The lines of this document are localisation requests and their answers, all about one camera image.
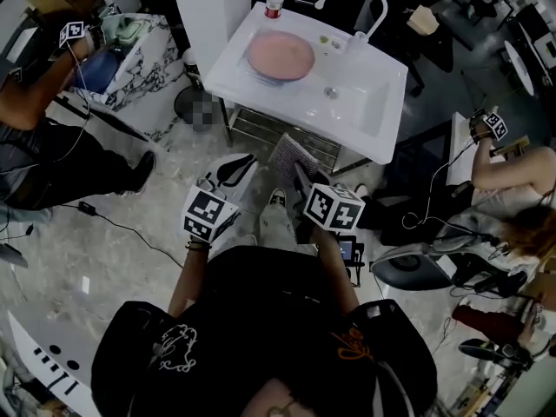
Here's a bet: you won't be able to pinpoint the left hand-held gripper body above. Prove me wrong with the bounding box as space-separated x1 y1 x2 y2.
181 175 241 243

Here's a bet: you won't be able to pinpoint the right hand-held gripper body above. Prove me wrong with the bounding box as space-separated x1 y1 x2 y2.
293 183 366 233

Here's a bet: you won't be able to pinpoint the large pink plate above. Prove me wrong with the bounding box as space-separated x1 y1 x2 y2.
246 30 315 82

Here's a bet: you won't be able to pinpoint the person's right forearm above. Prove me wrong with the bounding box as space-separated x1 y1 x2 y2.
312 226 361 316

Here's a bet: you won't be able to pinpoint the person's left forearm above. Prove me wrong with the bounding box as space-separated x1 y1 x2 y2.
167 239 214 319

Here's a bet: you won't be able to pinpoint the black device with screen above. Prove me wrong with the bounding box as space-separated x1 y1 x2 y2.
337 235 365 288

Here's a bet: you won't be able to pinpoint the metal sink stand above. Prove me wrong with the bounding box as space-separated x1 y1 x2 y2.
219 97 373 176

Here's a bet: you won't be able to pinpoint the person's grey trousers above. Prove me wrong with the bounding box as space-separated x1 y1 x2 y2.
259 202 299 251

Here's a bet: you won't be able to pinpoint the round dark trash bin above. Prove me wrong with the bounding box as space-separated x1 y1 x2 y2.
173 85 218 134

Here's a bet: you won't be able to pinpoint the white ceramic sink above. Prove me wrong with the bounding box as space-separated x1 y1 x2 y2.
202 1 409 165

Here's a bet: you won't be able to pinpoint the person's black shirt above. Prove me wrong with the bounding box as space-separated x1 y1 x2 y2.
90 245 438 417

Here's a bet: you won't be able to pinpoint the marble counter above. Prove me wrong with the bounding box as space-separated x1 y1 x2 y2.
71 13 183 142

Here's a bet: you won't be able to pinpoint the white sink with black tap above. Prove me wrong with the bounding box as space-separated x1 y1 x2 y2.
446 111 481 187

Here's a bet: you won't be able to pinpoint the white partition panel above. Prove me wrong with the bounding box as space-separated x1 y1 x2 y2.
168 0 254 77

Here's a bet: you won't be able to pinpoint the blue bin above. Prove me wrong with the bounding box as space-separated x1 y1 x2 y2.
74 50 121 96

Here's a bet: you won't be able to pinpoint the green lidded box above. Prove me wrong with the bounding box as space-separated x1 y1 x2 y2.
116 20 144 47

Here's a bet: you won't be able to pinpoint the black office chair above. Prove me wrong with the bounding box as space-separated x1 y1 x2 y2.
368 9 455 99

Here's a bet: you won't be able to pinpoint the white curved faucet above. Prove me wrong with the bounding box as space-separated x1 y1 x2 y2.
314 0 389 56

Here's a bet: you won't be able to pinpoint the beige box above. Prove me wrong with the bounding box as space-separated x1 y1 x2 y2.
407 5 440 37

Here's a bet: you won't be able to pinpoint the white panel with black holes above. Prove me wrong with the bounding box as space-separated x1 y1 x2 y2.
7 309 103 417

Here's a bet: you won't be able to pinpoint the white round table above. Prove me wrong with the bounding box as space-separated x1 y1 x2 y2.
503 39 535 97

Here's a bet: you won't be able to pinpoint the black power adapter cable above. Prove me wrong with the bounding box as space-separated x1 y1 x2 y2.
76 201 183 269

